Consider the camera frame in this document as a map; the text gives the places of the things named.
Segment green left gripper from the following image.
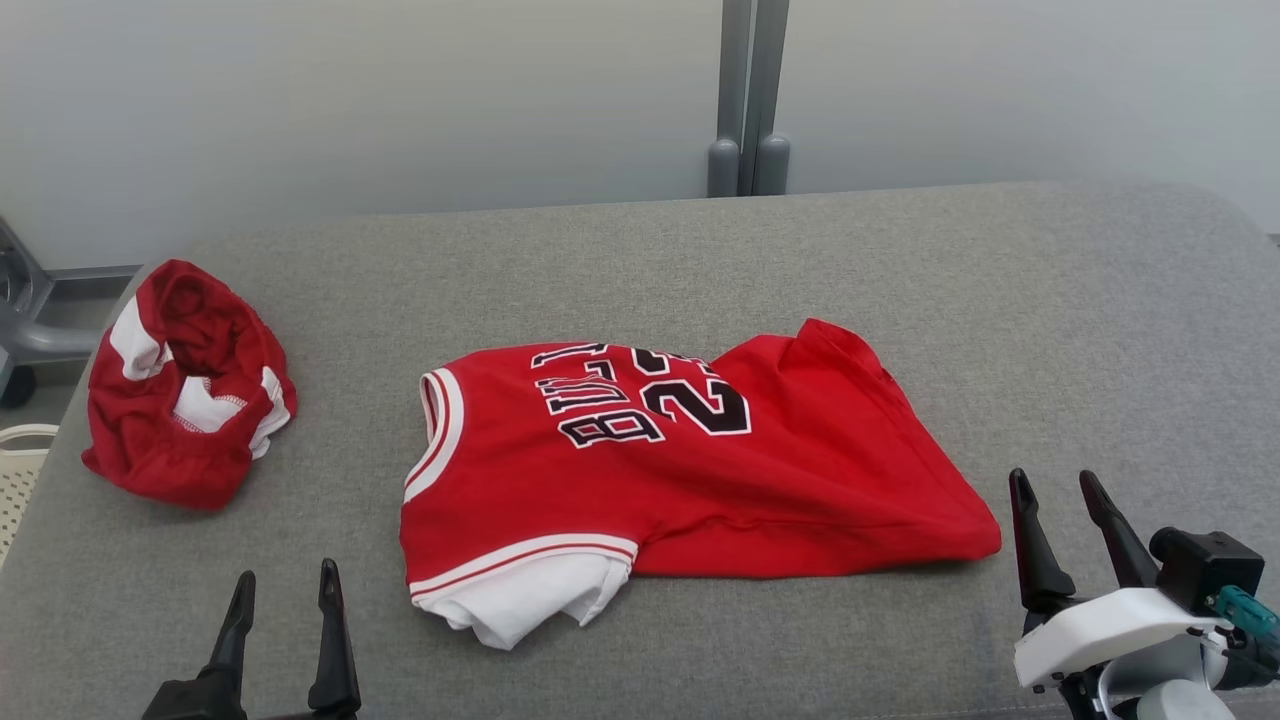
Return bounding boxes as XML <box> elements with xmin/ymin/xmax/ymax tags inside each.
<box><xmin>140</xmin><ymin>558</ymin><xmax>362</xmax><ymax>720</ymax></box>

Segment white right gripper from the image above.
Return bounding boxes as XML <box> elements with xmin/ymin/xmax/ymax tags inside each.
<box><xmin>1008</xmin><ymin>468</ymin><xmax>1233</xmax><ymax>691</ymax></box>

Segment red shorts with white stripe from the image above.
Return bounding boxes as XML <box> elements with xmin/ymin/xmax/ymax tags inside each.
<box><xmin>82</xmin><ymin>259</ymin><xmax>299</xmax><ymax>511</ymax></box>

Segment red basketball jersey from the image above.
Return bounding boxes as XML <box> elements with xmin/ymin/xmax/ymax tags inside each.
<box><xmin>400</xmin><ymin>318</ymin><xmax>1003</xmax><ymax>651</ymax></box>

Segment cream perforated laundry basket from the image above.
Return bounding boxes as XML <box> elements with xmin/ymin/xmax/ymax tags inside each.
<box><xmin>0</xmin><ymin>423</ymin><xmax>60</xmax><ymax>571</ymax></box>

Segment grey wheeled metal stand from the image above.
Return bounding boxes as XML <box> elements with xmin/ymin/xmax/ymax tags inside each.
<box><xmin>0</xmin><ymin>215</ymin><xmax>141</xmax><ymax>409</ymax></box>

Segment teal cable connector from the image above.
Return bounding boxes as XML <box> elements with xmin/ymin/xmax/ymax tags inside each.
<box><xmin>1205</xmin><ymin>585</ymin><xmax>1280</xmax><ymax>643</ymax></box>

